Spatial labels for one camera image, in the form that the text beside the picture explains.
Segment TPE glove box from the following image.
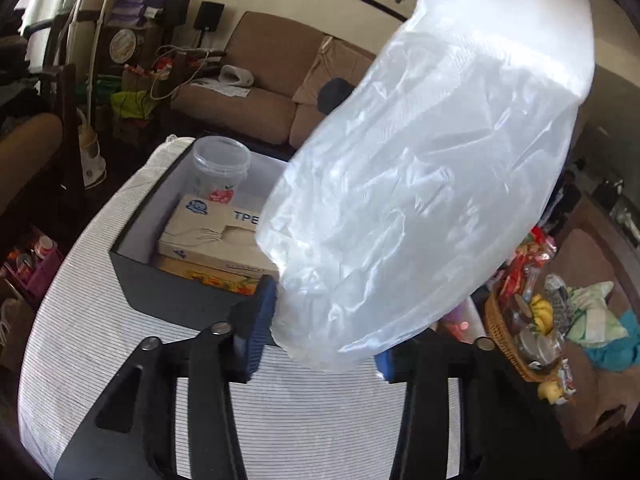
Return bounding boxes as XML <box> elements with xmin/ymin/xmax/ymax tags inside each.
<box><xmin>157</xmin><ymin>195</ymin><xmax>279</xmax><ymax>281</ymax></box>

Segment red snack bags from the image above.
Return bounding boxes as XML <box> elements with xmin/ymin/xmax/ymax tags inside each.
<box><xmin>497</xmin><ymin>226</ymin><xmax>556</xmax><ymax>310</ymax></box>

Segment clear plastic tub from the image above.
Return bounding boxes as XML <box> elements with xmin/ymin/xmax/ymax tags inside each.
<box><xmin>186</xmin><ymin>136</ymin><xmax>252</xmax><ymax>204</ymax></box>

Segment bananas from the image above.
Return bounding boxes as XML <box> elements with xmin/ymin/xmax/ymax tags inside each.
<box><xmin>529</xmin><ymin>295</ymin><xmax>554</xmax><ymax>335</ymax></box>

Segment clear plastic bag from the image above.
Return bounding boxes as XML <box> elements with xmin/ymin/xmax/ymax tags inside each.
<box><xmin>256</xmin><ymin>0</ymin><xmax>594</xmax><ymax>372</ymax></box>

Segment brown sofa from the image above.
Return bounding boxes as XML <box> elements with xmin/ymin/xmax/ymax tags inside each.
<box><xmin>170</xmin><ymin>11</ymin><xmax>375</xmax><ymax>153</ymax></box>

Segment black lumbar cushion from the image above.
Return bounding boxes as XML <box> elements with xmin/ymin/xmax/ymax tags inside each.
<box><xmin>317</xmin><ymin>78</ymin><xmax>355</xmax><ymax>115</ymax></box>

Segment striped white tablecloth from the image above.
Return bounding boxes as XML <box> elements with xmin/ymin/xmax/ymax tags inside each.
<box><xmin>17</xmin><ymin>136</ymin><xmax>405</xmax><ymax>479</ymax></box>

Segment wicker basket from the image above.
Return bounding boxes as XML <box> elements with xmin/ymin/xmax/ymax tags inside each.
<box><xmin>482</xmin><ymin>292</ymin><xmax>560</xmax><ymax>382</ymax></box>

